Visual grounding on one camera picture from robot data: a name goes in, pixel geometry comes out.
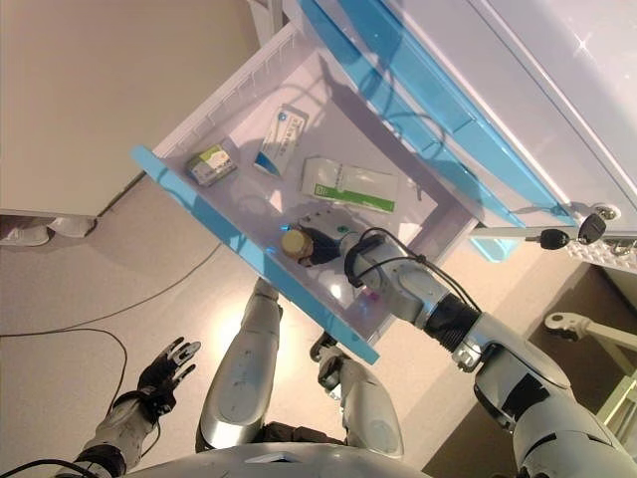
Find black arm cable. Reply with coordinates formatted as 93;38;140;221
343;227;484;313
0;327;128;404

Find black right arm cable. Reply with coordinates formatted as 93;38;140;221
343;227;484;313

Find black cart key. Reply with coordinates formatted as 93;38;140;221
538;227;569;251
576;214;609;245

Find clear bottle yellow capsules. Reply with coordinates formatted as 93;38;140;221
280;229;315;261

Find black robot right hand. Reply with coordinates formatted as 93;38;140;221
285;210;361;269

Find white hospital bed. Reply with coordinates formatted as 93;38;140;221
542;311;637;439

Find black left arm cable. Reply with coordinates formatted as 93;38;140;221
0;327;128;404

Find thin floor cable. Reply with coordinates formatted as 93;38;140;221
0;243;223;340

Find grey robot torso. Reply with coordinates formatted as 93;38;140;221
143;422;424;478

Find blue white cart drawer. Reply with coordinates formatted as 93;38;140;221
318;29;527;264
298;0;578;220
129;22;479;367

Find green and white medicine box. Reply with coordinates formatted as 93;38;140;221
298;156;400;214

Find white medical cart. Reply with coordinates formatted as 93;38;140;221
248;0;637;280

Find small green white box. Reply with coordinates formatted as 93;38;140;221
186;142;239;188

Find white blue medicine box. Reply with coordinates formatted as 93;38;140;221
252;104;310;176

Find silver robot right leg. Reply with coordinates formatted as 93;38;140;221
311;332;405;460

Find white bed caster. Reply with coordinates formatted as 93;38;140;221
542;312;581;343

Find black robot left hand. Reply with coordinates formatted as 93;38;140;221
136;337;203;414

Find white perforated basket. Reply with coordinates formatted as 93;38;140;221
564;238;637;273

